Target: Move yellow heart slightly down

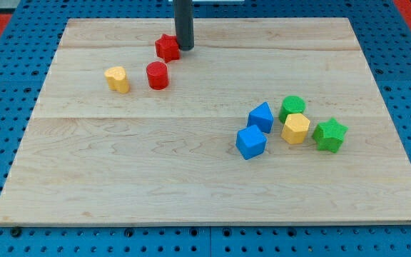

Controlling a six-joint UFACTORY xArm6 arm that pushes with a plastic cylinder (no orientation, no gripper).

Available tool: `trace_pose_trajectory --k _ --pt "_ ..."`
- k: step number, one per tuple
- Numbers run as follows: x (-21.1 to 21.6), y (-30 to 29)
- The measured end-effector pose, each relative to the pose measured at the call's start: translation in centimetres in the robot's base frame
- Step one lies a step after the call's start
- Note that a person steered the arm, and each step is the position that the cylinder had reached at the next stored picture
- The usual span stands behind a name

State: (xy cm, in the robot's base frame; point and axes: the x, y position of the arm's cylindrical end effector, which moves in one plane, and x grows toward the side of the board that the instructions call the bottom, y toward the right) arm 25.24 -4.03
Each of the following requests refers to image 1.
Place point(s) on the yellow heart block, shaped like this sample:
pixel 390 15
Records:
pixel 117 80

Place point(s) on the blue cube block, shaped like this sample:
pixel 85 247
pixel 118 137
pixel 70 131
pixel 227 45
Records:
pixel 250 142

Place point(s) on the blue triangular prism block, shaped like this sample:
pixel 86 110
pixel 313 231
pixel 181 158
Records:
pixel 262 117

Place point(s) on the light wooden board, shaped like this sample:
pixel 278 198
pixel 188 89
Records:
pixel 94 157

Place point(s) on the red cylinder block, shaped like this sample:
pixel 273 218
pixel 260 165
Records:
pixel 157 73

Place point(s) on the green cylinder block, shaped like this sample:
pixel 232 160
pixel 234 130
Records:
pixel 291 105

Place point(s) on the red star block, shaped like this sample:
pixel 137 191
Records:
pixel 167 48

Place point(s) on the yellow hexagon block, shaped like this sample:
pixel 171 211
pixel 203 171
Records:
pixel 295 128

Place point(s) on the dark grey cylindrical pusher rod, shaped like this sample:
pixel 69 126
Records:
pixel 183 19

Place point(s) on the green star block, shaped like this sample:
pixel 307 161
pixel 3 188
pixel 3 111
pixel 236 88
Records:
pixel 329 135

